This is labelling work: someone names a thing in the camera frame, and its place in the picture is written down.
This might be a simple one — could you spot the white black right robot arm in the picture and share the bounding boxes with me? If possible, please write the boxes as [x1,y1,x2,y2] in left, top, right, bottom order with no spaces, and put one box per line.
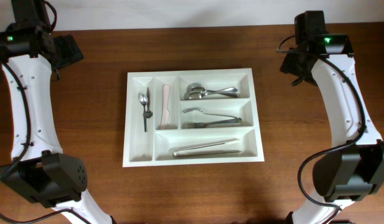
[280,11,384,224]

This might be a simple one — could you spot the white plastic cutlery tray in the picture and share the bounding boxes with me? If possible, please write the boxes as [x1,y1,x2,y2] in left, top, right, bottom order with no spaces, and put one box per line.
[123,68,264,167]

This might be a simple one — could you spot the steel tongs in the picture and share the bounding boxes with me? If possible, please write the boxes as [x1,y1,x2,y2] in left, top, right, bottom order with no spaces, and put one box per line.
[172,139,242,157]

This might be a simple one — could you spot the large steel spoon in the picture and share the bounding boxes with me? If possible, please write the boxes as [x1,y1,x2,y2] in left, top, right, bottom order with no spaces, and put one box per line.
[185,91,239,100]

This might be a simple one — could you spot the steel fork with thick handle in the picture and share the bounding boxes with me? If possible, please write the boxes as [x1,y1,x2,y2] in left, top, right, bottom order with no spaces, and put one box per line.
[182,108,242,120]

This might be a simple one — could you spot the thin steel fork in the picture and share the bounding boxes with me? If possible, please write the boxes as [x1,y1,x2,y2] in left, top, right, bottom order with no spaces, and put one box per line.
[181,118,243,129]

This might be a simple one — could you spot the small steel teaspoon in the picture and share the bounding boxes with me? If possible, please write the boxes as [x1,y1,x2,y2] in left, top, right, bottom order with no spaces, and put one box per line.
[139,94,148,133]

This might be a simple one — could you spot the pink plastic knife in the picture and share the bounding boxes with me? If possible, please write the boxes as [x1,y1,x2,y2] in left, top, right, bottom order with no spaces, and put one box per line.
[160,85,171,129]

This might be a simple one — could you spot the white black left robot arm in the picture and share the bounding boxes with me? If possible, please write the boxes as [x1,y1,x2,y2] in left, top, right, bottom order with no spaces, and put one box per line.
[0,0,114,223]

